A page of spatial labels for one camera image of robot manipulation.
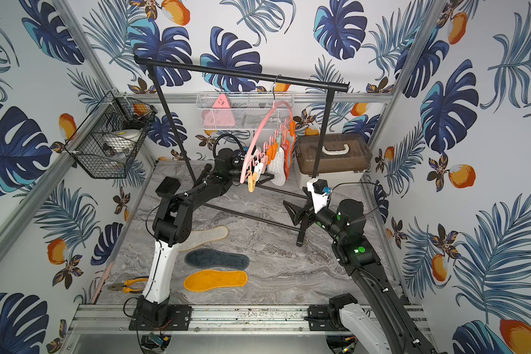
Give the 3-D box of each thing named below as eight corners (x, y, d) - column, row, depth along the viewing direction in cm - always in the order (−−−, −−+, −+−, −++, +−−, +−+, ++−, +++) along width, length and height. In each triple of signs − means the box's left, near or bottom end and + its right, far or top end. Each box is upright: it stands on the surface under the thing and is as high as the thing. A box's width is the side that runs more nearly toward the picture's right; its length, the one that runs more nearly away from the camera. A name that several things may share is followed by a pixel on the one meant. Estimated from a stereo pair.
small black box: (157, 196, 110) (154, 190, 106) (168, 182, 116) (165, 176, 112) (171, 199, 109) (167, 193, 105) (181, 185, 114) (178, 179, 111)
